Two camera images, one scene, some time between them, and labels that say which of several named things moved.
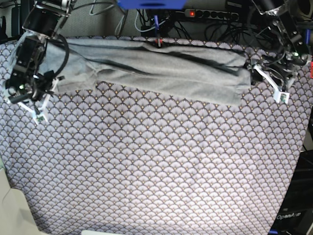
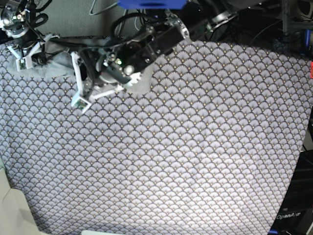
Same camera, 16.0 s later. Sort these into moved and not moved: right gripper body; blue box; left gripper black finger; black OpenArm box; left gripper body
Moved: left gripper black finger; right gripper body; left gripper body
Not moved: blue box; black OpenArm box
